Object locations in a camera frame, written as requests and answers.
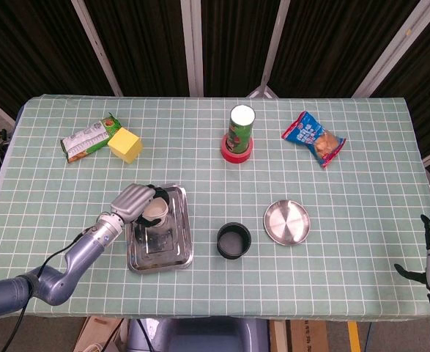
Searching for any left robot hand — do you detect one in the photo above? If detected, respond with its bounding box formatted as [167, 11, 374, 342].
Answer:
[110, 183, 171, 227]

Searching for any black cup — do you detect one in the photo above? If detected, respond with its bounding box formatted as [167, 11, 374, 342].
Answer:
[216, 221, 252, 260]

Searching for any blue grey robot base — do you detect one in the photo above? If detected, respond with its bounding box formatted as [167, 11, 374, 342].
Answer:
[126, 317, 270, 352]

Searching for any yellow foam cube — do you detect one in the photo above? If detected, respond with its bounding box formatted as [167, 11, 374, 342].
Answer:
[107, 127, 144, 164]

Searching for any green checked tablecloth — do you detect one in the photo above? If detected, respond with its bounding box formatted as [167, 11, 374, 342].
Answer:
[0, 94, 430, 323]

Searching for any rectangular steel tray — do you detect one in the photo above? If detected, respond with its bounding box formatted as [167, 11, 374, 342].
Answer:
[124, 183, 195, 273]

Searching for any green white snack packet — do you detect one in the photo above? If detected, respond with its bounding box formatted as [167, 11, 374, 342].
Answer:
[59, 112, 122, 164]

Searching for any red tape roll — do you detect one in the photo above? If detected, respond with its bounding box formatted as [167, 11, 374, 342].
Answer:
[220, 133, 254, 164]

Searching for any green chips can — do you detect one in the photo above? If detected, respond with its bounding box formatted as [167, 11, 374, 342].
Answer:
[226, 104, 256, 154]

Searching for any open cardboard box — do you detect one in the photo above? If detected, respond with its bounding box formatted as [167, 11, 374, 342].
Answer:
[73, 315, 126, 352]

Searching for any brown printed cardboard box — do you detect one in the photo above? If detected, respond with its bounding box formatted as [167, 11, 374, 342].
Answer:
[286, 320, 329, 352]

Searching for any round steel plate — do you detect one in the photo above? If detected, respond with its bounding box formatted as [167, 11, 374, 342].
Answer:
[263, 199, 311, 246]

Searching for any blue snack bag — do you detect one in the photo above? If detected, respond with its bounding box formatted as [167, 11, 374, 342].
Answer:
[281, 110, 347, 169]

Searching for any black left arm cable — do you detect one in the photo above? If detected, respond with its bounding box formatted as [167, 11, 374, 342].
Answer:
[0, 227, 94, 352]

